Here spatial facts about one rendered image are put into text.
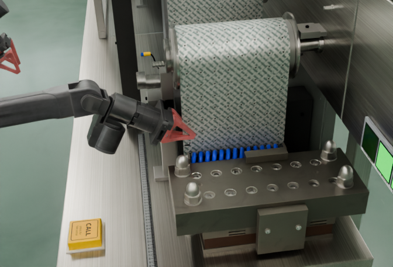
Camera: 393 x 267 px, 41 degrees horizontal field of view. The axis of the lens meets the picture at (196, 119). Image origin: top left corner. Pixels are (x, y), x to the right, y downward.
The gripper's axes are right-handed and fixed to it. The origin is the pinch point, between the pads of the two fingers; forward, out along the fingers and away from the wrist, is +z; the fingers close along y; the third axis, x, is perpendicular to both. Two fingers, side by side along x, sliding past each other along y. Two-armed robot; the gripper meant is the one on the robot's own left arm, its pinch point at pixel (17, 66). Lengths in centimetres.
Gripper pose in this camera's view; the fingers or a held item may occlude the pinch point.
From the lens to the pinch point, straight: 166.2
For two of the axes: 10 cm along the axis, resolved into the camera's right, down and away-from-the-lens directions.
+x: -8.2, 5.7, 0.7
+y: -2.8, -5.1, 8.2
